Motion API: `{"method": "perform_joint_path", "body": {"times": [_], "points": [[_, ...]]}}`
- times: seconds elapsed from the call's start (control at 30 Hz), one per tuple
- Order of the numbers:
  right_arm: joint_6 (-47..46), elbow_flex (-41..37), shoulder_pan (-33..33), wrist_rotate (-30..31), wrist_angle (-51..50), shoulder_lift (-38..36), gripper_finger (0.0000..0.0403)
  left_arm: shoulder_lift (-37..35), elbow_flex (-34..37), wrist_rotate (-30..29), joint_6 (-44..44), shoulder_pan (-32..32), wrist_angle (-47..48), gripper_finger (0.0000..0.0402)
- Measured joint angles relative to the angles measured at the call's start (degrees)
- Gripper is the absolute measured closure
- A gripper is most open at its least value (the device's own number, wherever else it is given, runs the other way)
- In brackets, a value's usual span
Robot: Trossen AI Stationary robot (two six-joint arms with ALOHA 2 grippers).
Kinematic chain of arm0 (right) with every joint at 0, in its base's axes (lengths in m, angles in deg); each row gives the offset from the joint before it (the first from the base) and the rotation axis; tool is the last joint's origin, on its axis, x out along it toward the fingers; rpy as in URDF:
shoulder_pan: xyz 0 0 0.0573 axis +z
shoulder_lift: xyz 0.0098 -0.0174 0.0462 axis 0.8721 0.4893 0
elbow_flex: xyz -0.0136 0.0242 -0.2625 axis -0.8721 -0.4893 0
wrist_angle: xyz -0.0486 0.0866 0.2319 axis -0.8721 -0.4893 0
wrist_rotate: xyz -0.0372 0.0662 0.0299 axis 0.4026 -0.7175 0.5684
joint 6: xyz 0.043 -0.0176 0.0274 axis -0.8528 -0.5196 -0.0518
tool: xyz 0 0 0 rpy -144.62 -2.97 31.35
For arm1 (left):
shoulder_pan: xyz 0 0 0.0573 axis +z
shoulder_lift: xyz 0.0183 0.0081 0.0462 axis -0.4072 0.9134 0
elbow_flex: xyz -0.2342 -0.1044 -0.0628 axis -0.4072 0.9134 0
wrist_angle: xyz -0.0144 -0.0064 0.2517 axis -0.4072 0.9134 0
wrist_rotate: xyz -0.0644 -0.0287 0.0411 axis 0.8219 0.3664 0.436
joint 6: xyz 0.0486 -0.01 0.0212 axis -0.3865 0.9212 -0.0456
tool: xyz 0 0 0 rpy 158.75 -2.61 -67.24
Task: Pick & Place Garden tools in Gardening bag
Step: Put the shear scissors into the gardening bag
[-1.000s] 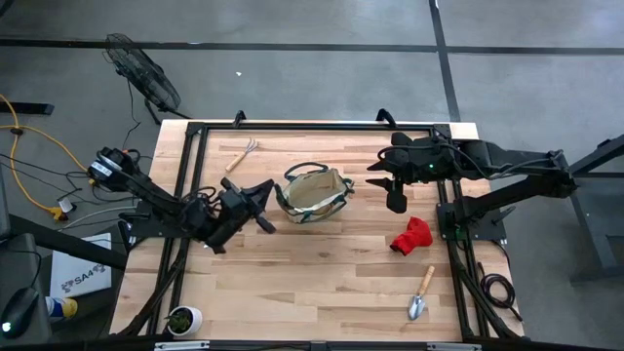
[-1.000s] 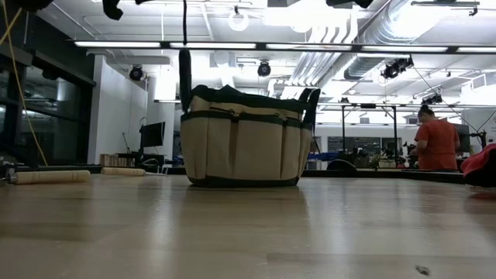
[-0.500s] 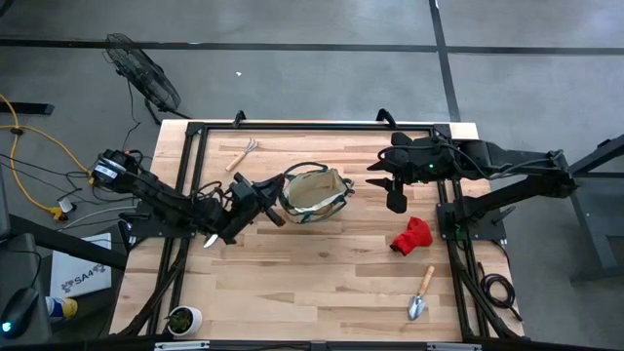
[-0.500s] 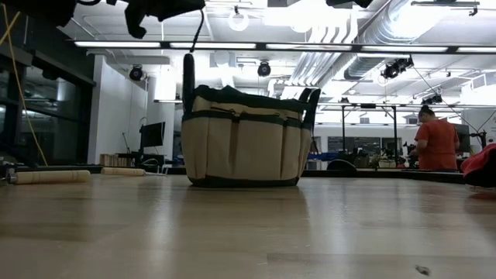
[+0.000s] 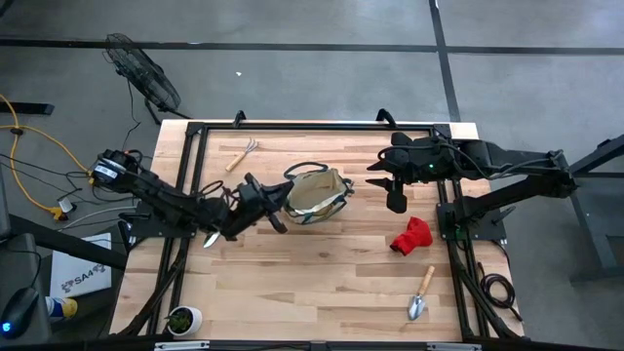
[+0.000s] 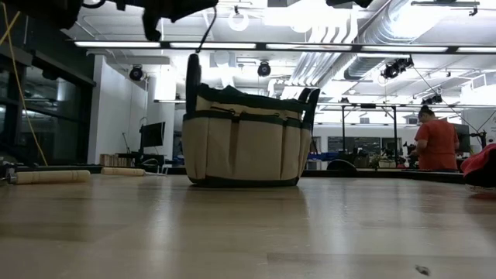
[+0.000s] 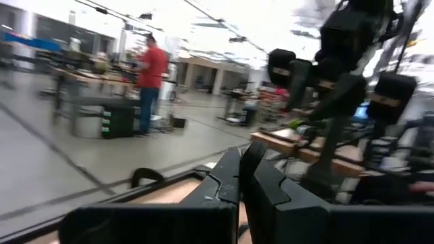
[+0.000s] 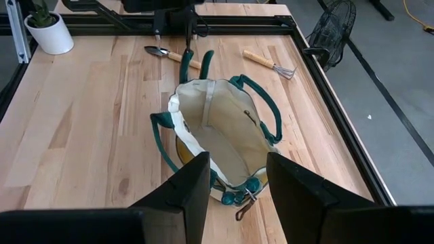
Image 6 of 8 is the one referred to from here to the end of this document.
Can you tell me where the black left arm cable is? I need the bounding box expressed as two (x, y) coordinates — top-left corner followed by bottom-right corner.
(195, 5), (219, 54)

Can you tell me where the wooden crate stack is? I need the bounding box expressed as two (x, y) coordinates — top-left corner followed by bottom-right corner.
(99, 153), (135, 168)

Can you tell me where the black background frame stand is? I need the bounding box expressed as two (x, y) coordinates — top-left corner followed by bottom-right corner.
(340, 102), (398, 157)

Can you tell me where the red gardening glove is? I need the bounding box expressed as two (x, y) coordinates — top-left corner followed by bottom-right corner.
(460, 143), (496, 189)

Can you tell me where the beige green-trimmed gardening bag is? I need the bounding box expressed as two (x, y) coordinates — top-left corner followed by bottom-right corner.
(181, 83), (322, 189)

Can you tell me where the white ceiling ring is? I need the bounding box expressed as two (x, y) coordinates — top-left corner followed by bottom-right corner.
(227, 9), (250, 33)

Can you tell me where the yellow extension cable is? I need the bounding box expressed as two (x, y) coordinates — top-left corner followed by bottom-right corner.
(0, 3), (49, 167)

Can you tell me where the black table frame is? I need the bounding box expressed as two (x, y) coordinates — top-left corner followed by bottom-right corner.
(0, 164), (466, 185)

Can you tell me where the black computer monitor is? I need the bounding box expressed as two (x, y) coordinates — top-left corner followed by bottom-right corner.
(456, 123), (472, 154)
(139, 121), (167, 149)

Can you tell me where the small grey metal post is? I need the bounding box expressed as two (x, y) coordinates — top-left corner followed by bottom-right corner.
(4, 162), (17, 185)

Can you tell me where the narrow-blade wooden-handled trowel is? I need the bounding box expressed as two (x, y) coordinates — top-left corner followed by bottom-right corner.
(101, 166), (147, 177)

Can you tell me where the wide-blade wooden-handled trowel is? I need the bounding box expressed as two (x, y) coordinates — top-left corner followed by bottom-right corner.
(15, 170), (91, 186)

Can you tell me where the long ceiling light strip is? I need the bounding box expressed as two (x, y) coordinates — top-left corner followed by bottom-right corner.
(73, 40), (496, 54)

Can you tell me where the person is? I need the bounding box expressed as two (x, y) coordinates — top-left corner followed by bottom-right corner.
(409, 105), (460, 172)

